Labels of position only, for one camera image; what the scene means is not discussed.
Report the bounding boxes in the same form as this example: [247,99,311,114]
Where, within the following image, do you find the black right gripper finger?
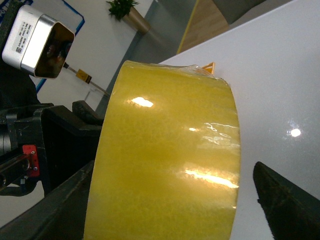
[253,161,320,240]

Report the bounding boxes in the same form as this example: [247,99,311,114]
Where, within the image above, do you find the yellow woven basket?
[201,62,216,75]

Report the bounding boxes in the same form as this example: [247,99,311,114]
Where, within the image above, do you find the potted green plant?
[105,0,151,35]

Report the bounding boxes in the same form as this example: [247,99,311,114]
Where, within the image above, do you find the yellow packing tape roll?
[84,61,241,240]

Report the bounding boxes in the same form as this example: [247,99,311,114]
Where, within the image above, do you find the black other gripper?
[0,100,104,240]

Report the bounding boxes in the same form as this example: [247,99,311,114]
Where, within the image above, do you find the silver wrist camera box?
[1,5,75,79]

